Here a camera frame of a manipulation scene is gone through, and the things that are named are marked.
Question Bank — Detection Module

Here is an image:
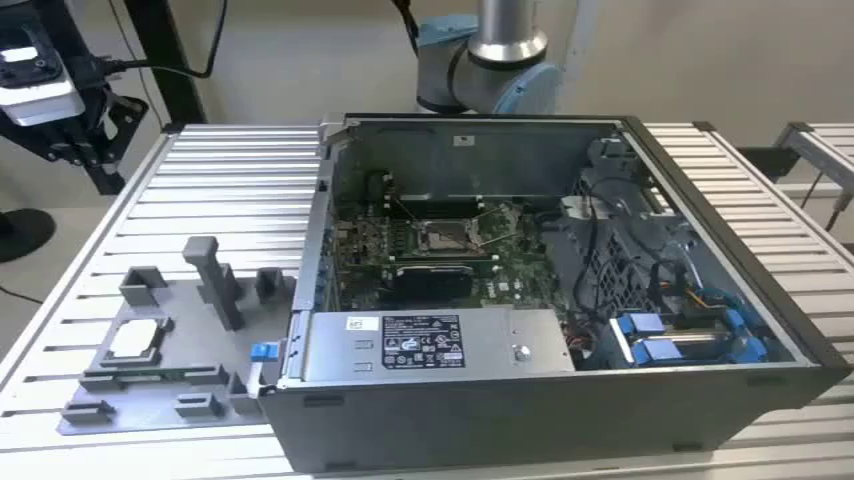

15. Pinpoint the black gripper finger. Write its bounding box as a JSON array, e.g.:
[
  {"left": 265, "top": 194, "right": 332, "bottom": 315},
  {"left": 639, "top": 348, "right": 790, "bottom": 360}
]
[
  {"left": 0, "top": 118, "right": 62, "bottom": 164},
  {"left": 62, "top": 94, "right": 149, "bottom": 196}
]

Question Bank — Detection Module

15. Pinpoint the silver CPU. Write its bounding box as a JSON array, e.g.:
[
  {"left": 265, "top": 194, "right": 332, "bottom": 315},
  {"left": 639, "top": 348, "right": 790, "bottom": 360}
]
[{"left": 105, "top": 319, "right": 165, "bottom": 364}]

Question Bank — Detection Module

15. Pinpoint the black RAM slot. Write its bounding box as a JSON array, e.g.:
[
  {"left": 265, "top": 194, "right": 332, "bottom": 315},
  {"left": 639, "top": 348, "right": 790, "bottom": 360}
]
[{"left": 384, "top": 193, "right": 485, "bottom": 209}]

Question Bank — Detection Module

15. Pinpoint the CPU socket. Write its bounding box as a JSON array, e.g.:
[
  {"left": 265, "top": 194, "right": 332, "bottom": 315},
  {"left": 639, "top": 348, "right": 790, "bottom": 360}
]
[{"left": 409, "top": 217, "right": 485, "bottom": 254}]

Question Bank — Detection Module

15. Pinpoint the round black stand base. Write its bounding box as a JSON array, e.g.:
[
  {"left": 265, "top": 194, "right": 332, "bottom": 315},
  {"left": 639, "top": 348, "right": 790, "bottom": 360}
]
[{"left": 0, "top": 208, "right": 56, "bottom": 264}]

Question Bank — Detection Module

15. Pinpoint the grey printed parts rack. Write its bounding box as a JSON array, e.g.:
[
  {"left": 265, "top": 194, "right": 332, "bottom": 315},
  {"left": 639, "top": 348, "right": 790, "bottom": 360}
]
[{"left": 56, "top": 234, "right": 299, "bottom": 436}]

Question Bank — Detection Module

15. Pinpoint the green RAM stick on rack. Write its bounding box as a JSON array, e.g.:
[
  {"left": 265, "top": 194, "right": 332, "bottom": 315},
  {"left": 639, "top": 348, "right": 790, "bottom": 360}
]
[{"left": 82, "top": 367, "right": 220, "bottom": 384}]

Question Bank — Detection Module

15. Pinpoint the black board heatsink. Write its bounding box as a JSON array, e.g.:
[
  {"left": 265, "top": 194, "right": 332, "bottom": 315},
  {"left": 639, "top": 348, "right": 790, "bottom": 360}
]
[{"left": 364, "top": 170, "right": 393, "bottom": 206}]

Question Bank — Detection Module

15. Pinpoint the silver power supply box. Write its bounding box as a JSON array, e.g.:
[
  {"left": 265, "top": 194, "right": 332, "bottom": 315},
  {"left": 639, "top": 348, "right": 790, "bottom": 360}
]
[{"left": 279, "top": 308, "right": 576, "bottom": 389}]

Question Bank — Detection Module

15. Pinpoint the black graphics card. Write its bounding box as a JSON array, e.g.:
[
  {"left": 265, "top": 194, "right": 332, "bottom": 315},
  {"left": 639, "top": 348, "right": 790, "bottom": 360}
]
[{"left": 383, "top": 263, "right": 476, "bottom": 307}]

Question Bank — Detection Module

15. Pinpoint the black power supply label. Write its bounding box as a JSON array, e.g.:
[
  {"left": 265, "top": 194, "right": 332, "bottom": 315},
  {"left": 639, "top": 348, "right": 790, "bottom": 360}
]
[{"left": 380, "top": 314, "right": 463, "bottom": 370}]

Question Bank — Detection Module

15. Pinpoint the green motherboard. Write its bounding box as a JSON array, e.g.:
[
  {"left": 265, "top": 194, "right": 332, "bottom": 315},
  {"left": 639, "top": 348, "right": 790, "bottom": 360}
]
[{"left": 329, "top": 199, "right": 568, "bottom": 314}]

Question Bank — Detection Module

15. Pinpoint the open grey PC case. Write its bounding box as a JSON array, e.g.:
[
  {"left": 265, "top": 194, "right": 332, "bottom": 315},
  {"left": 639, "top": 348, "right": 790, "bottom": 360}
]
[{"left": 256, "top": 112, "right": 854, "bottom": 474}]

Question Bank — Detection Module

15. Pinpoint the black perforated drive cage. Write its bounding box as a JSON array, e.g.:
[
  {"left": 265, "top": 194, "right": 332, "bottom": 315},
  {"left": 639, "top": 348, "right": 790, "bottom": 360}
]
[{"left": 539, "top": 164, "right": 676, "bottom": 322}]

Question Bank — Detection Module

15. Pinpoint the blue disk carrier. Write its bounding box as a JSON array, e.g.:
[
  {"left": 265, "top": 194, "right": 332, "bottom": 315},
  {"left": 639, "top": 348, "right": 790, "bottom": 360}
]
[
  {"left": 612, "top": 309, "right": 746, "bottom": 337},
  {"left": 625, "top": 335, "right": 768, "bottom": 367}
]

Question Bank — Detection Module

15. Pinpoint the slatted metal side table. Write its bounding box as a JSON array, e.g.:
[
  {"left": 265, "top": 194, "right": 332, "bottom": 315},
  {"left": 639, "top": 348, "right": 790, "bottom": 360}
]
[{"left": 772, "top": 121, "right": 854, "bottom": 201}]

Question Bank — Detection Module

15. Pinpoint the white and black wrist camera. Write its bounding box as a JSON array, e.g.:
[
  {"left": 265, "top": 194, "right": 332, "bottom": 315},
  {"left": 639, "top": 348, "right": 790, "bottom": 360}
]
[{"left": 0, "top": 17, "right": 86, "bottom": 127}]

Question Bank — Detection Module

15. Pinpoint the black camera cable with plug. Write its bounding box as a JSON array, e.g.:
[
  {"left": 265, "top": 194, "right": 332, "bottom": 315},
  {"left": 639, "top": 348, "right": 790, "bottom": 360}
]
[{"left": 65, "top": 0, "right": 229, "bottom": 82}]

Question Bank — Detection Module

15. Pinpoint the black upright post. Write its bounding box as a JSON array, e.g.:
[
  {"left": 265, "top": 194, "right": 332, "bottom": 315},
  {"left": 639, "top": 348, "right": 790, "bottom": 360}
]
[{"left": 141, "top": 0, "right": 209, "bottom": 127}]

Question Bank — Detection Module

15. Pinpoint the thin black floor cable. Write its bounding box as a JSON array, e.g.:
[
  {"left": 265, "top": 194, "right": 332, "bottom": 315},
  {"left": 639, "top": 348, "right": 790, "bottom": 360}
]
[{"left": 0, "top": 283, "right": 45, "bottom": 305}]

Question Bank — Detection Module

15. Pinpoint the thin wire locking lever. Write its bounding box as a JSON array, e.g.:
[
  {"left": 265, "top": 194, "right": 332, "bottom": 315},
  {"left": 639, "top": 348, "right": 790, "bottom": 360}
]
[{"left": 392, "top": 195, "right": 421, "bottom": 225}]

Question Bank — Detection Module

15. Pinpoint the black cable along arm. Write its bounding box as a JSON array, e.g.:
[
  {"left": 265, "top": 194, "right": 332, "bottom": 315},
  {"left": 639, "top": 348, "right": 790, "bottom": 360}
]
[{"left": 389, "top": 0, "right": 468, "bottom": 109}]

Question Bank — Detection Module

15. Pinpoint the metal socket cover frame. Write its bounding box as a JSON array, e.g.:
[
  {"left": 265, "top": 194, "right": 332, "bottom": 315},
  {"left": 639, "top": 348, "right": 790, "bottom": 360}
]
[{"left": 471, "top": 205, "right": 527, "bottom": 246}]

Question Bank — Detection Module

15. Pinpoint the silver foil cable wrap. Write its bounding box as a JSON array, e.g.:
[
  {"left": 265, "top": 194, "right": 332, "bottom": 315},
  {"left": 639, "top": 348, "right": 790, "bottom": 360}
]
[{"left": 557, "top": 195, "right": 596, "bottom": 222}]

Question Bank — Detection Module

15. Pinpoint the long black internal wire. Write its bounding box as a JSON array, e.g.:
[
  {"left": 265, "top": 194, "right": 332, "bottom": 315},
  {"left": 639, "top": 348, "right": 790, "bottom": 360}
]
[{"left": 569, "top": 177, "right": 641, "bottom": 324}]

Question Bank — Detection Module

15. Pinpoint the red wire bundle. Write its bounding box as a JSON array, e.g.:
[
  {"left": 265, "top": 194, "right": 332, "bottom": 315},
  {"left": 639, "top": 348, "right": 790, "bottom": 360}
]
[{"left": 564, "top": 323, "right": 596, "bottom": 352}]

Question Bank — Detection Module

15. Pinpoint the blue data wire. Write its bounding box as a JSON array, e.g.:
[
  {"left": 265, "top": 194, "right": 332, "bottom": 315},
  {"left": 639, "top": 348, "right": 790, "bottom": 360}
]
[{"left": 692, "top": 286, "right": 743, "bottom": 312}]

